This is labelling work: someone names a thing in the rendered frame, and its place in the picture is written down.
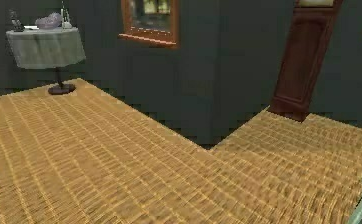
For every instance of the white candle holder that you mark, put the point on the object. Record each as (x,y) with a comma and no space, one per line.
(65,20)

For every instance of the round table with grey cloth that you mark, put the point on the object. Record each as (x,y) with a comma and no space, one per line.
(45,48)

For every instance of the purple lumpy object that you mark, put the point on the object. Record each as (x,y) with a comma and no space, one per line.
(49,21)

